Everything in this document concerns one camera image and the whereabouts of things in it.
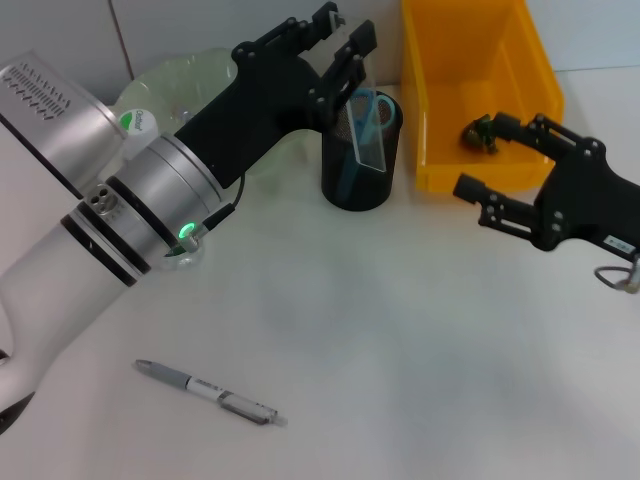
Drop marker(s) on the grey white pen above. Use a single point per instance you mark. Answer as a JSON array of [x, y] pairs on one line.
[[200, 387]]

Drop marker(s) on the black mesh pen holder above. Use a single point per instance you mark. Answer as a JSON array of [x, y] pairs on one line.
[[357, 195]]

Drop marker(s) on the yellow plastic bin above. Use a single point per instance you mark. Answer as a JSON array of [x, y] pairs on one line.
[[475, 172]]

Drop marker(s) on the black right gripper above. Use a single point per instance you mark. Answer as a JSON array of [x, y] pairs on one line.
[[590, 200]]

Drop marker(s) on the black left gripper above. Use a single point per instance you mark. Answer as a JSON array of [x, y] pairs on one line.
[[260, 100]]

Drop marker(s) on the blue scissors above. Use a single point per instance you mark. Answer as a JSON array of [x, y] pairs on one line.
[[367, 130]]

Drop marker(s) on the green glass fruit plate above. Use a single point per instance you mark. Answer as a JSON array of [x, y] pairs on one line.
[[190, 85]]

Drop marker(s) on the clear plastic ruler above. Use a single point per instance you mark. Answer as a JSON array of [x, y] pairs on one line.
[[372, 145]]

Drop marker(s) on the green plastic wrapper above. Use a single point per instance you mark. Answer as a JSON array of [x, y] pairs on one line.
[[477, 135]]

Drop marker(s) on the clear water bottle green label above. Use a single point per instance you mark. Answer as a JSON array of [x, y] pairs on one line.
[[137, 125]]

